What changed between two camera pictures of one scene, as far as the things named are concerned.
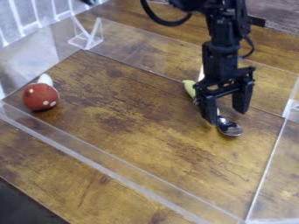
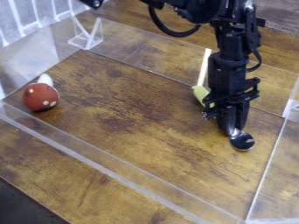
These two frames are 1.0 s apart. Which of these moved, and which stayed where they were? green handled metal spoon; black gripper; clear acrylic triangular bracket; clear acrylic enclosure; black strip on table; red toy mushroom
Moved: green handled metal spoon; black gripper
Stayed: clear acrylic triangular bracket; red toy mushroom; clear acrylic enclosure; black strip on table
